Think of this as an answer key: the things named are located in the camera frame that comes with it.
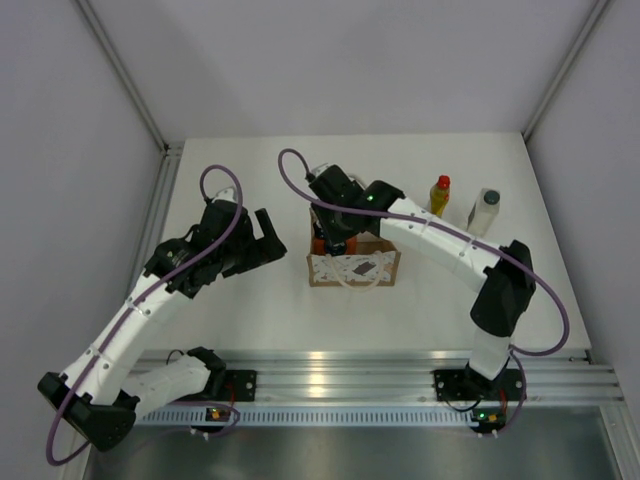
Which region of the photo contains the dark blue front pump bottle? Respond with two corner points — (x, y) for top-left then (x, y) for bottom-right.
(324, 241), (347, 256)

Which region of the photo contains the dark blue pump bottle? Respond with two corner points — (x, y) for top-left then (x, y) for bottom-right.
(324, 241), (347, 256)
(312, 222), (325, 242)

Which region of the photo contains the yellow bottle red cap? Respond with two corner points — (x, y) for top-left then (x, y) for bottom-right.
(429, 175), (451, 217)

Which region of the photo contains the clear bottle grey cap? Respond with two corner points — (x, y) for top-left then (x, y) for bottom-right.
(467, 188), (501, 237)

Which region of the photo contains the light blue pump bottle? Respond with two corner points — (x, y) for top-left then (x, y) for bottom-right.
(345, 236), (357, 255)

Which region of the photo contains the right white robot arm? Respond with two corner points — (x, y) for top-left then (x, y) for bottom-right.
(305, 165), (536, 397)

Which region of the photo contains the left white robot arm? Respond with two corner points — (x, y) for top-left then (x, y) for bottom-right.
(38, 188), (287, 452)

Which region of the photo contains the burlap canvas tote bag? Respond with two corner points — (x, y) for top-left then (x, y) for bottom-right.
(306, 209), (401, 292)

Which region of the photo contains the dark blue rear pump bottle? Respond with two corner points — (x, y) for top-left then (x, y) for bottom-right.
(312, 222), (325, 242)

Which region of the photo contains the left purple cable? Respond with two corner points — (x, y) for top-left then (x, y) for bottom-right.
(45, 164), (244, 465)

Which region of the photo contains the left aluminium frame post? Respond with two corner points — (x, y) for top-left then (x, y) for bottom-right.
(72, 0), (168, 152)

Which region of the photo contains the aluminium frame post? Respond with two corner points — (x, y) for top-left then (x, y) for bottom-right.
(72, 0), (168, 152)
(521, 0), (615, 144)

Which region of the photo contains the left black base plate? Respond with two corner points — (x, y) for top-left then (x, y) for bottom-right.
(220, 370), (257, 403)

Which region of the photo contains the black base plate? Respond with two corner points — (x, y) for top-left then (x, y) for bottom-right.
(220, 370), (257, 403)
(433, 368), (481, 402)

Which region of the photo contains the aluminium mounting rail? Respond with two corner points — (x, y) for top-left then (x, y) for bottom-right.
(124, 349), (624, 404)

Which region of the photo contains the slotted grey cable duct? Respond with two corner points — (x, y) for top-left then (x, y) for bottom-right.
(137, 405), (498, 427)

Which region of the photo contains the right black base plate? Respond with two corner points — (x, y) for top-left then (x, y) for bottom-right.
(433, 368), (481, 402)

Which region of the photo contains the right aluminium frame post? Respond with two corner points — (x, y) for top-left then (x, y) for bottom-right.
(521, 0), (615, 144)

